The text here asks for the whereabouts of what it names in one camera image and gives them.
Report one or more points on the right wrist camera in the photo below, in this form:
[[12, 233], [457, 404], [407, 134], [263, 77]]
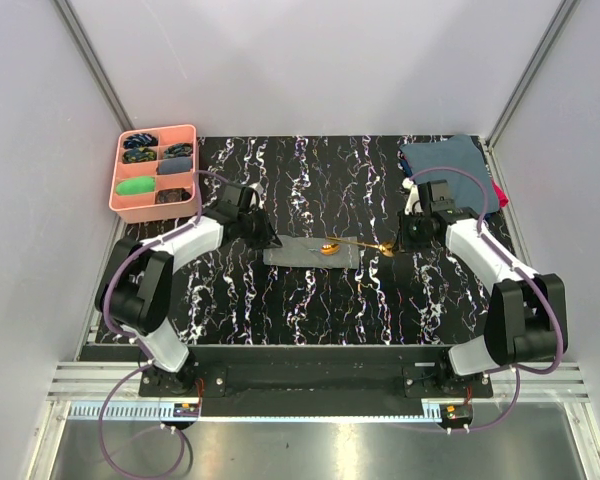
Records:
[[413, 205]]

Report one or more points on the grey stitched cloth napkin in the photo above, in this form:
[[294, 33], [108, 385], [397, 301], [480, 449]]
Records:
[[294, 254]]

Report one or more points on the pink compartment organizer tray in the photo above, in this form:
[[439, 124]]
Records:
[[153, 174]]

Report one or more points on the gold spoon teal handle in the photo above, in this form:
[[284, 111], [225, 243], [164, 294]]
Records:
[[328, 249]]

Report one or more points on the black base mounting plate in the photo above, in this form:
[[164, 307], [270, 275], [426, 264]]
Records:
[[336, 376]]

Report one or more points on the white slotted cable duct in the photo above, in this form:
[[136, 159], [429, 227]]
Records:
[[410, 412]]

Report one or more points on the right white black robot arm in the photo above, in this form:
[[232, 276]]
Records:
[[526, 323]]

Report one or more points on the brown patterned roll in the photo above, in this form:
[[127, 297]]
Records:
[[174, 195]]

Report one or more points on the blue patterned roll top left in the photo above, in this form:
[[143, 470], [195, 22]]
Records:
[[142, 139]]

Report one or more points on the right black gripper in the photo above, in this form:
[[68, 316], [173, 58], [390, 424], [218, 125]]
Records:
[[404, 243]]

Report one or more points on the green rolled cloth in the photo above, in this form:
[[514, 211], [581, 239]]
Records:
[[136, 186]]

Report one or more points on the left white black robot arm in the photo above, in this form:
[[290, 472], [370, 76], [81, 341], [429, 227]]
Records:
[[134, 293]]

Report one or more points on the yellow blue patterned roll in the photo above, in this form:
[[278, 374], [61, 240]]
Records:
[[139, 155]]

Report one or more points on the teal patterned roll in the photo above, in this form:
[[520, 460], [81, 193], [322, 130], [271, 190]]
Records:
[[178, 150]]

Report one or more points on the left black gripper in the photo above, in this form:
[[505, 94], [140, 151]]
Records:
[[268, 237]]

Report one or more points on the magenta folded cloth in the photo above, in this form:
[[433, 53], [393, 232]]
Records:
[[503, 199]]

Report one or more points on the grey rolled cloth in tray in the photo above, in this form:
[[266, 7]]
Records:
[[172, 166]]

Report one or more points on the blue grey folded cloth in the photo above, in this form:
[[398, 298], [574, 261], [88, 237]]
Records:
[[459, 162]]

